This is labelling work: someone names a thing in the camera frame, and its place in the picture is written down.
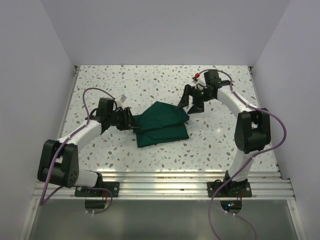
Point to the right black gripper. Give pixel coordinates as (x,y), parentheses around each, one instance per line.
(197,107)

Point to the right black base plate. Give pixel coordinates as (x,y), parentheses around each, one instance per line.
(233,189)

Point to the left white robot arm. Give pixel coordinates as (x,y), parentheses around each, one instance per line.
(59,161)

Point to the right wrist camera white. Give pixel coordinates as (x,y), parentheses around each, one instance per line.
(195,79)

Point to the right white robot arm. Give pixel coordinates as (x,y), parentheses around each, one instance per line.
(252,129)

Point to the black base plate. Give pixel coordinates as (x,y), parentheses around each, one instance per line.
(233,189)
(110,188)

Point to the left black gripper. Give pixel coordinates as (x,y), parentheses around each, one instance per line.
(128,120)

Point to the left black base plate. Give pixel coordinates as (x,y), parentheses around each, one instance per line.
(110,188)

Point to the green surgical drape cloth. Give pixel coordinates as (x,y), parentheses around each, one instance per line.
(161,123)

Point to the aluminium frame rail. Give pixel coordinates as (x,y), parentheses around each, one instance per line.
(193,185)

